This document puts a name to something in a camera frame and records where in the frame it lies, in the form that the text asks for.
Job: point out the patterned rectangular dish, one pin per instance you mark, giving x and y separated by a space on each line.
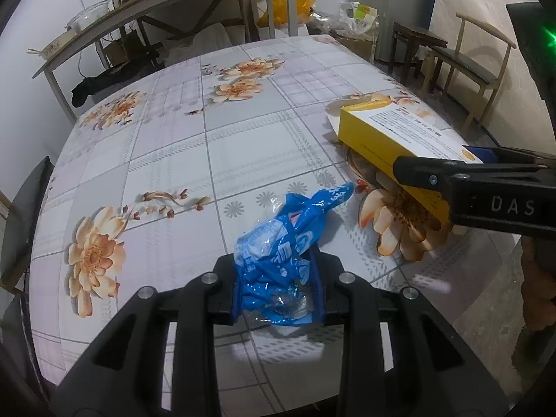
61 45

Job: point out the floral tablecloth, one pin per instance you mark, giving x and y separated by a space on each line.
173 160

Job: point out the dark wooden stool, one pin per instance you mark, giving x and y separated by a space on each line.
419 34

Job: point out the yellow plastic bag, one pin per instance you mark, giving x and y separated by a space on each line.
286 8

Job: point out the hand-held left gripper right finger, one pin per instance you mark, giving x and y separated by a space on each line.
320 289

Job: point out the wooden chair black seat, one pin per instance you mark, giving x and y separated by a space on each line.
26 217

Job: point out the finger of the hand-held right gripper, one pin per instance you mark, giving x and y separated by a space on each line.
434 171
482 154

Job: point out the person's right hand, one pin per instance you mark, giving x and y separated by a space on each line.
541 282

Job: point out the glass bowl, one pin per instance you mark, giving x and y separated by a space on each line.
89 17

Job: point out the small cardboard box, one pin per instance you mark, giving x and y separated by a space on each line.
124 50

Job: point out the white plastic bag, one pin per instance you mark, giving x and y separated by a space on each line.
358 19

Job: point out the wooden chopsticks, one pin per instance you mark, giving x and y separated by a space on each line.
35 51

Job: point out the wooden armchair dark seat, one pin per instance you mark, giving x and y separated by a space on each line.
464 67

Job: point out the large cardboard box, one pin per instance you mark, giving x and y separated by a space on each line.
358 50

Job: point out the blue plastic wrapper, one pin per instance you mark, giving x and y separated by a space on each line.
278 247

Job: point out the black cloth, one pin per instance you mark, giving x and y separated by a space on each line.
100 84

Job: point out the grey sack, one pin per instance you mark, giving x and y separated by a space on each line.
204 43

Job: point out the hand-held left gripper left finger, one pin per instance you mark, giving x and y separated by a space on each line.
223 295

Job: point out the yellow cardboard box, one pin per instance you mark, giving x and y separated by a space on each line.
391 139

